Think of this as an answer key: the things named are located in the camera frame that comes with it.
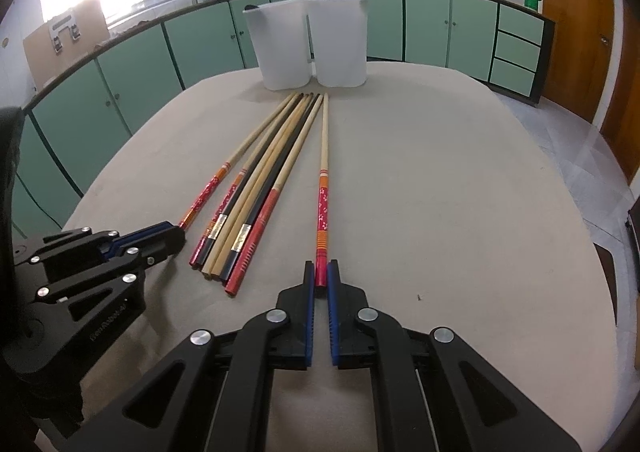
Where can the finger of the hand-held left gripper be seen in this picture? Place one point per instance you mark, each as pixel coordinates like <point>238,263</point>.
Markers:
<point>165,249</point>
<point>135,239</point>

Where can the black chopstick with silver band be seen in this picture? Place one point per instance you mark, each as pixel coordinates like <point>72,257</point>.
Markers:
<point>243,232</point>

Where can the red black chopsticks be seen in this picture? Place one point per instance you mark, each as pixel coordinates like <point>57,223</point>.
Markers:
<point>219,226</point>

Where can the dark chair back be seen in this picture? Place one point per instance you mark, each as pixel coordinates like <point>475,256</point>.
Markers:
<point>607,277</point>

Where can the plain wooden chopstick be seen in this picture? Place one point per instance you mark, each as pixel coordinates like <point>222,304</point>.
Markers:
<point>228,227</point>
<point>235,228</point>

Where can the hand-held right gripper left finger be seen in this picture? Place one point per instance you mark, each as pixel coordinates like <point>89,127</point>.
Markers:
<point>310,312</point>

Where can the white translucent plastic container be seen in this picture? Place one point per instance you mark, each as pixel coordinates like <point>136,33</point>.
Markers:
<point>340,42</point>
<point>280,47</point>

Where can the cardboard box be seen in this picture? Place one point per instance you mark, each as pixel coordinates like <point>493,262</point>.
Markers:
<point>45,52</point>

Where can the wooden door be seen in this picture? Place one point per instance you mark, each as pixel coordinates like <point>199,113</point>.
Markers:
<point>575,32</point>
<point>625,122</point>

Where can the green kitchen counter cabinet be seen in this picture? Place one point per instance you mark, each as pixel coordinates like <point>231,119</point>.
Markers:
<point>200,42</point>

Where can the red floral wooden chopstick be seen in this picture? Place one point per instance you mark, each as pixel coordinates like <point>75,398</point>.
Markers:
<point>240,148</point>
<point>216,218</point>
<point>322,212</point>

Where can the red ribbed wooden chopstick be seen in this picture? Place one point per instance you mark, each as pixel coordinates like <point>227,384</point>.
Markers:
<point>256,233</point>

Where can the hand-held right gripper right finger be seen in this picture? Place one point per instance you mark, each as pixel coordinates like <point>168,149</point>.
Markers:
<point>334,312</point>

